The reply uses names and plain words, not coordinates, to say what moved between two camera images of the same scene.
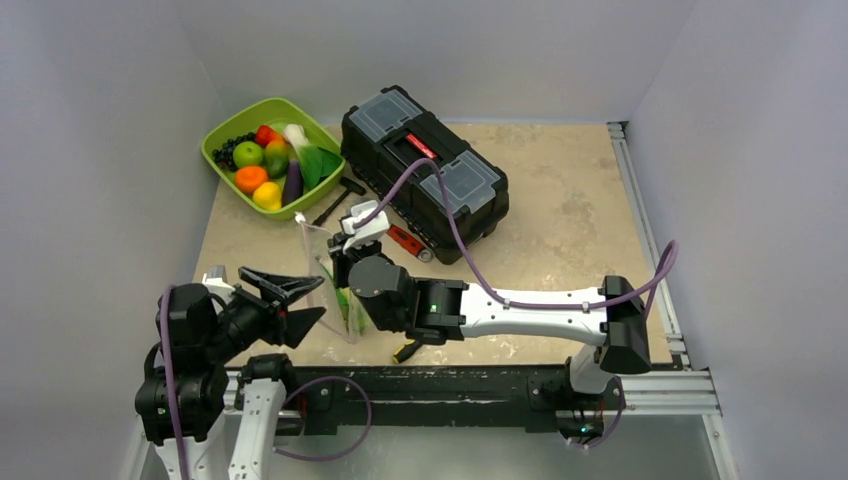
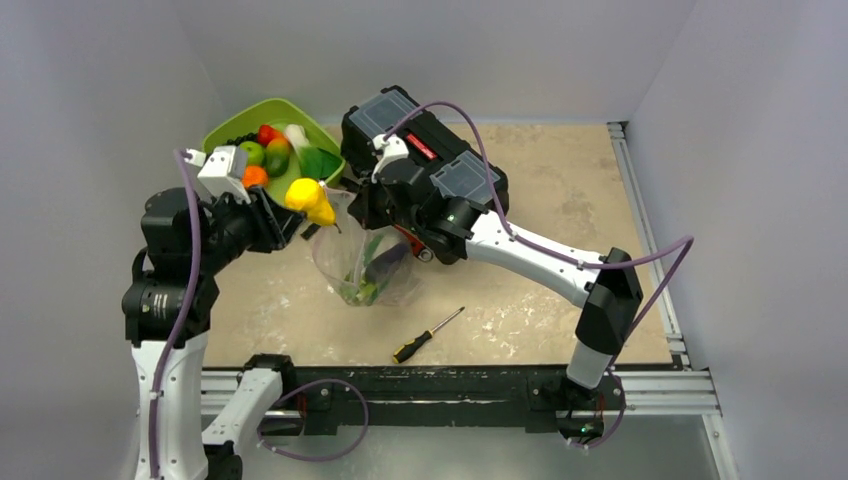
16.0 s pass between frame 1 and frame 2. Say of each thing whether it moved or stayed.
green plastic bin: stayed
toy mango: stayed
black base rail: stayed
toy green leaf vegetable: stayed
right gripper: moved
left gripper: moved
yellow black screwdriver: stayed
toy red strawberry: stayed
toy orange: stayed
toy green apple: stayed
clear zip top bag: moved
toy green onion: moved
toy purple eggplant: moved
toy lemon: moved
